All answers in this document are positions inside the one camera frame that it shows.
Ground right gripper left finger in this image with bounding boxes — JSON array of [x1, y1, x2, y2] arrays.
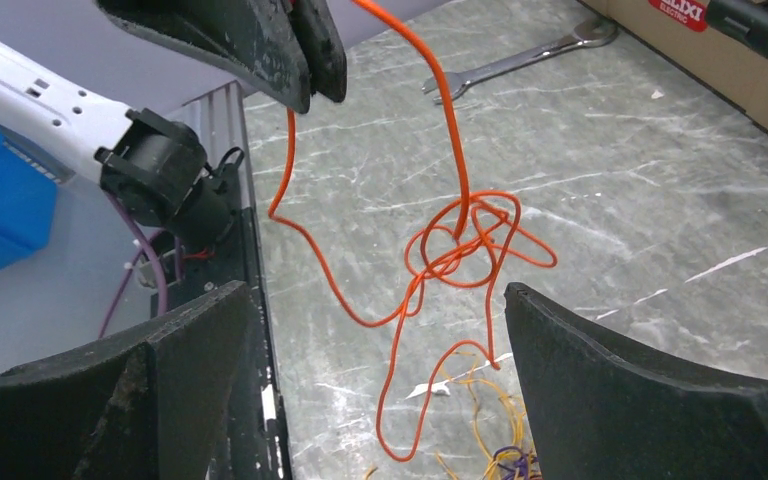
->
[[0, 281, 249, 479]]

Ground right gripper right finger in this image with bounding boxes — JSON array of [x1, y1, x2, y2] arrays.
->
[[505, 282, 768, 479]]

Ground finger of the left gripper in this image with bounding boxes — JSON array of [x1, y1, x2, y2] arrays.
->
[[291, 0, 348, 103]]

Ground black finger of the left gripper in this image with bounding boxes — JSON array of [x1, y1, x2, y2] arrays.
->
[[95, 0, 312, 113]]

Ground silver combination wrench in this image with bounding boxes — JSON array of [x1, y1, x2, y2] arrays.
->
[[444, 17, 619, 100]]

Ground tan plastic toolbox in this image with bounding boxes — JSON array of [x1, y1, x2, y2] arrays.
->
[[584, 0, 768, 131]]

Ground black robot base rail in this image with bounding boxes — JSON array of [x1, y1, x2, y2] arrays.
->
[[169, 82, 293, 479]]

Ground multicolour wire pile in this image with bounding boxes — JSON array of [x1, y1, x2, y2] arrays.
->
[[364, 354, 544, 480]]

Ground orange wire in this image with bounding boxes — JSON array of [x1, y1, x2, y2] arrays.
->
[[267, 0, 559, 464]]

